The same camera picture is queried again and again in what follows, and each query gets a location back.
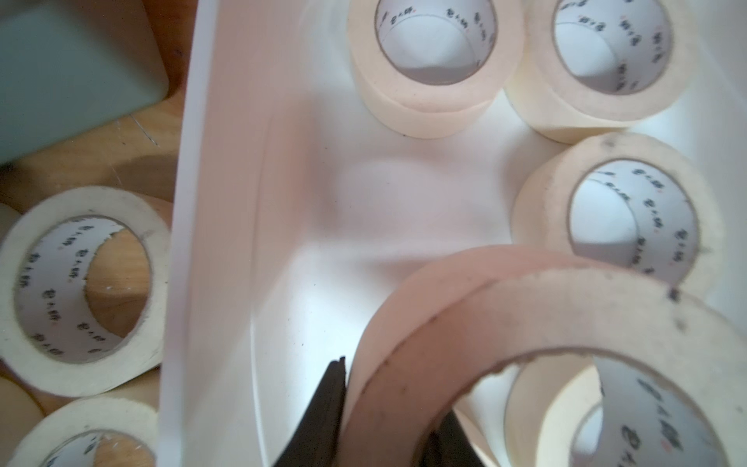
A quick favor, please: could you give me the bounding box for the beige tape roll eight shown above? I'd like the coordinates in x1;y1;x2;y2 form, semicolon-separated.
8;397;158;466

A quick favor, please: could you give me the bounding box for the grey lidded storage box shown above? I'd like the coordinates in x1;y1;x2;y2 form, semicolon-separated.
1;1;169;163

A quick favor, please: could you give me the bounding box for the beige tape roll one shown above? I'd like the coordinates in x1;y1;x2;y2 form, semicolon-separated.
1;186;173;397

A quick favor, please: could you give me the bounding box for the beige tape roll eleven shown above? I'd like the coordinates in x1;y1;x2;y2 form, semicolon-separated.
337;245;746;466

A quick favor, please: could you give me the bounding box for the beige tape roll four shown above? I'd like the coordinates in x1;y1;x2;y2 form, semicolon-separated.
347;1;524;139

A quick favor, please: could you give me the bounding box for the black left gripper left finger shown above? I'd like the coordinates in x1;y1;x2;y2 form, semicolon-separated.
274;357;346;467

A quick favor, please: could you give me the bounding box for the beige tape roll twelve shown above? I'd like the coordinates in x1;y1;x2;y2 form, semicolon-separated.
511;132;725;297

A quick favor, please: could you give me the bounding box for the beige tape roll ten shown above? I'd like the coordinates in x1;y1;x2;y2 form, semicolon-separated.
506;1;698;144

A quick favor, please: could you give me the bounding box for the beige tape roll six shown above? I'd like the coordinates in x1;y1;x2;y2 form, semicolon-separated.
504;354;602;466

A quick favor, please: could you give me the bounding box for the white plastic tray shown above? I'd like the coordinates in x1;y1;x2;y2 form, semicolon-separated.
159;1;746;466

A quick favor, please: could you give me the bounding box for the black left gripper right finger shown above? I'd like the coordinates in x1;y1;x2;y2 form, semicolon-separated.
422;412;484;467

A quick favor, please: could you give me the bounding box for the beige tape roll seven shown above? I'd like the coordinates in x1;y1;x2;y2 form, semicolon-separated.
0;204;21;241

